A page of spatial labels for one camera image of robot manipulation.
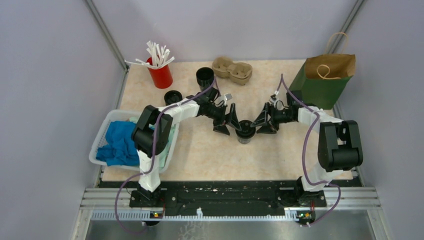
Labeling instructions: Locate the white plastic basket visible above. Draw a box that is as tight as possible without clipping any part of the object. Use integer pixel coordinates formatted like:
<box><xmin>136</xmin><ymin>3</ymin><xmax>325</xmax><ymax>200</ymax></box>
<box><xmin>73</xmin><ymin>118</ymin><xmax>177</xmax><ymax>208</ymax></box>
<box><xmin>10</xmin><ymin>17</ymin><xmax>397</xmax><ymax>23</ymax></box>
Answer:
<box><xmin>88</xmin><ymin>109</ymin><xmax>180</xmax><ymax>174</ymax></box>

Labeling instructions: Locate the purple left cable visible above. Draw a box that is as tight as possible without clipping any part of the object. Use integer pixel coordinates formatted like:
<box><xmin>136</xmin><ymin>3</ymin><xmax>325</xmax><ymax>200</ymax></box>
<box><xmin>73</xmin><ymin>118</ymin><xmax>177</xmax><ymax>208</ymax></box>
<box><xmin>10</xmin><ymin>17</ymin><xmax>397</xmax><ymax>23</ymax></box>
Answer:
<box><xmin>114</xmin><ymin>76</ymin><xmax>220</xmax><ymax>235</ymax></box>

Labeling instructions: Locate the mint green cloth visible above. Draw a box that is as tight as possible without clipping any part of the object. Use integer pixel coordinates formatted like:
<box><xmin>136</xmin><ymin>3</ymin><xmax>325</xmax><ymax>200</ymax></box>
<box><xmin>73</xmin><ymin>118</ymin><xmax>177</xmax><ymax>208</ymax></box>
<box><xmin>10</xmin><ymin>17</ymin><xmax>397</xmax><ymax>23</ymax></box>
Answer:
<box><xmin>129</xmin><ymin>113</ymin><xmax>179</xmax><ymax>174</ymax></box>

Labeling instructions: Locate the cardboard cup carrier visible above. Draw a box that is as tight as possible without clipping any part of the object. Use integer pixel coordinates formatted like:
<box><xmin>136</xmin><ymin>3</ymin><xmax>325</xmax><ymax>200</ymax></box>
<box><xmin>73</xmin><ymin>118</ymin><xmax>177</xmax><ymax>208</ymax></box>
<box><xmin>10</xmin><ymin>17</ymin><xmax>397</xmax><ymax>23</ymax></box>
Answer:
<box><xmin>211</xmin><ymin>56</ymin><xmax>253</xmax><ymax>86</ymax></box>

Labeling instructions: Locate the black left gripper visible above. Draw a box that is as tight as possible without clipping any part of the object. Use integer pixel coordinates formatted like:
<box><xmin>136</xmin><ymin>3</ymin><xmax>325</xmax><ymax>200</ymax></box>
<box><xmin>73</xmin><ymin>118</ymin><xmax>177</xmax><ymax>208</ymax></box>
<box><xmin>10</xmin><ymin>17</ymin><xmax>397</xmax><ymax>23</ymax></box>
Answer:
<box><xmin>204</xmin><ymin>102</ymin><xmax>241</xmax><ymax>135</ymax></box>

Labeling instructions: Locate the green brown paper bag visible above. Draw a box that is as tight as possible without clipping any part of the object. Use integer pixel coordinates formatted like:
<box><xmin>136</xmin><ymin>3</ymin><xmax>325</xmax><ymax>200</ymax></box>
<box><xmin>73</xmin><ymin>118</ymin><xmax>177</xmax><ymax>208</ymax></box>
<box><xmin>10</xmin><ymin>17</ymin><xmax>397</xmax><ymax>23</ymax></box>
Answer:
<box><xmin>289</xmin><ymin>32</ymin><xmax>356</xmax><ymax>110</ymax></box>

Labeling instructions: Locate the white cable duct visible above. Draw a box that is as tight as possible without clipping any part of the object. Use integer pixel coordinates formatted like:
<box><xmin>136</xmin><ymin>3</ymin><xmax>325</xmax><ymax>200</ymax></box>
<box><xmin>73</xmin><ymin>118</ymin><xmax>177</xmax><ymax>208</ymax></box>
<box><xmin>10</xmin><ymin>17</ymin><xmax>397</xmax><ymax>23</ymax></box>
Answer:
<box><xmin>91</xmin><ymin>207</ymin><xmax>299</xmax><ymax>222</ymax></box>

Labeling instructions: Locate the black printed coffee cup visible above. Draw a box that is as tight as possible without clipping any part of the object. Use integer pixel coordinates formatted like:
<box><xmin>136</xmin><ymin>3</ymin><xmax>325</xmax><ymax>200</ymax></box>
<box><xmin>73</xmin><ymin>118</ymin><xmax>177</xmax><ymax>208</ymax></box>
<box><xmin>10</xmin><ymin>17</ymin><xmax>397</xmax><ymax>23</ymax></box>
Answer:
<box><xmin>237</xmin><ymin>135</ymin><xmax>253</xmax><ymax>144</ymax></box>

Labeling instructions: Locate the red cup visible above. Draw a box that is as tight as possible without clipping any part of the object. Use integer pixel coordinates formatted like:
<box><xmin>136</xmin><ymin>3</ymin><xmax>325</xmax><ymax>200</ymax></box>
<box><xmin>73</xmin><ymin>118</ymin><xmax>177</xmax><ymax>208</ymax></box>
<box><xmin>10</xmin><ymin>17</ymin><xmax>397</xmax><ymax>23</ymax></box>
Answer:
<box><xmin>147</xmin><ymin>64</ymin><xmax>173</xmax><ymax>89</ymax></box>

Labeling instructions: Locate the blue cloth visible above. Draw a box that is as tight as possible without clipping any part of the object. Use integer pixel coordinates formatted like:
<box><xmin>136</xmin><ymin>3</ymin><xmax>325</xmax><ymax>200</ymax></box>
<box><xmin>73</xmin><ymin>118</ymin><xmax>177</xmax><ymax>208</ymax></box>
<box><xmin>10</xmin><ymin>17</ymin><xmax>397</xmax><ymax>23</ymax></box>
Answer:
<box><xmin>96</xmin><ymin>121</ymin><xmax>140</xmax><ymax>166</ymax></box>

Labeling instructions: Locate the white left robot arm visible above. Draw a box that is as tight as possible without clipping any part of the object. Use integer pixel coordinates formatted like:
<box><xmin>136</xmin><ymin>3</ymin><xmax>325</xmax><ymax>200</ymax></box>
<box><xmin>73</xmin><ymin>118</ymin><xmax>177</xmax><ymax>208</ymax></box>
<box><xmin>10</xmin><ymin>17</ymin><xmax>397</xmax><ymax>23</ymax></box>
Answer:
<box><xmin>131</xmin><ymin>86</ymin><xmax>241</xmax><ymax>207</ymax></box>

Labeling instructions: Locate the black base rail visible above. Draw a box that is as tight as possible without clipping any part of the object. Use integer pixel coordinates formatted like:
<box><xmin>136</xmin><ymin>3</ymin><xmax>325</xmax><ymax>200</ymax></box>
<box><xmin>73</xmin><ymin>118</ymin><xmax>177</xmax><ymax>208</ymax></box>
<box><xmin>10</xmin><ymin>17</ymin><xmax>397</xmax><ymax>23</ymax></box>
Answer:
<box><xmin>98</xmin><ymin>179</ymin><xmax>327</xmax><ymax>209</ymax></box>

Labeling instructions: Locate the black cup lid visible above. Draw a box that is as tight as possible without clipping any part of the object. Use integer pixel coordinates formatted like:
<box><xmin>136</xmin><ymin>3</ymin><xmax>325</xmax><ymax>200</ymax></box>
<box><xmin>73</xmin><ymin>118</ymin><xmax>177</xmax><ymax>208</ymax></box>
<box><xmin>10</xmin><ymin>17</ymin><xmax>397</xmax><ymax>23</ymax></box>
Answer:
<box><xmin>235</xmin><ymin>119</ymin><xmax>256</xmax><ymax>139</ymax></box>

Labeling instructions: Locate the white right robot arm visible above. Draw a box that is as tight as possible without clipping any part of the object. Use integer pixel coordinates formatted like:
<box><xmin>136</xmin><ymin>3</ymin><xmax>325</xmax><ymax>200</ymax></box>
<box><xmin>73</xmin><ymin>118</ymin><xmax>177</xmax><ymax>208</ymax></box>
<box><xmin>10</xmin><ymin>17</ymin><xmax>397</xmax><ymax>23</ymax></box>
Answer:
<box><xmin>251</xmin><ymin>90</ymin><xmax>364</xmax><ymax>206</ymax></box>

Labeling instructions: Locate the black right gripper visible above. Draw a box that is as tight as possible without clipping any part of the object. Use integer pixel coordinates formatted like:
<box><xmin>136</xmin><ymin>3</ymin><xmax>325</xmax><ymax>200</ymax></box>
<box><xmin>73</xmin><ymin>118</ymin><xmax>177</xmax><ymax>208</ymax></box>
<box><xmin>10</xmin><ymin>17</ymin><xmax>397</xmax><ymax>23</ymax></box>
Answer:
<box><xmin>250</xmin><ymin>102</ymin><xmax>295</xmax><ymax>135</ymax></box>

